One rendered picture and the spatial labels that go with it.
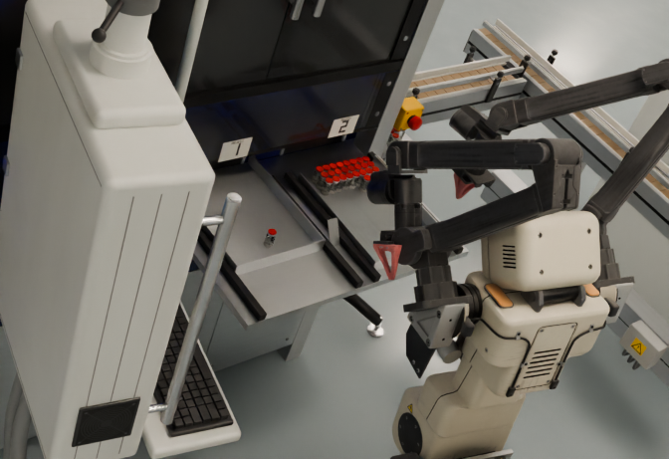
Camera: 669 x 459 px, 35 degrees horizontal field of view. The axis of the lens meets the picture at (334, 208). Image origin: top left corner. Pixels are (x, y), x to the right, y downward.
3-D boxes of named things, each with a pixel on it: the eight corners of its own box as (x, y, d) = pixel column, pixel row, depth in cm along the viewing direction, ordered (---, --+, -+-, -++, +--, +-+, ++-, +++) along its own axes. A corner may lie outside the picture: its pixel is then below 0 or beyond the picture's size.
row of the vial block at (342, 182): (319, 191, 279) (324, 177, 276) (371, 178, 290) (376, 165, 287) (324, 196, 278) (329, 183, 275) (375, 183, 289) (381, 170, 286)
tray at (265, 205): (161, 182, 265) (164, 171, 262) (248, 162, 280) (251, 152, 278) (233, 276, 247) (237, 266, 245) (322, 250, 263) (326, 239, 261)
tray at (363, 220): (296, 182, 280) (300, 172, 277) (371, 164, 295) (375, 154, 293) (371, 272, 262) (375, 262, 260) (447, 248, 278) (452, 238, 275)
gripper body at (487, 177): (467, 157, 261) (479, 133, 257) (493, 184, 256) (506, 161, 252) (448, 161, 258) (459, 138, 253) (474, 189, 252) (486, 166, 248)
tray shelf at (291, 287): (142, 192, 263) (143, 186, 262) (359, 142, 305) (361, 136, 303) (245, 331, 239) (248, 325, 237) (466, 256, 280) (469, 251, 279)
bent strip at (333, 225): (321, 236, 266) (327, 219, 263) (330, 234, 268) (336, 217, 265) (352, 276, 259) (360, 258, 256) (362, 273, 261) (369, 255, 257)
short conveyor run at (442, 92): (358, 143, 307) (375, 100, 297) (328, 111, 315) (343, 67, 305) (520, 107, 348) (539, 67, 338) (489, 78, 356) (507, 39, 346)
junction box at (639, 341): (617, 343, 336) (630, 324, 330) (627, 338, 339) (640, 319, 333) (645, 370, 329) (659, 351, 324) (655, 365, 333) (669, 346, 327)
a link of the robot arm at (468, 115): (509, 113, 243) (522, 116, 251) (473, 83, 248) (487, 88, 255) (477, 154, 247) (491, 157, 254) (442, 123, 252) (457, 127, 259)
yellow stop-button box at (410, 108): (382, 115, 300) (390, 96, 295) (401, 112, 304) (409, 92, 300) (398, 132, 296) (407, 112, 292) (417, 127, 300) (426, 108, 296)
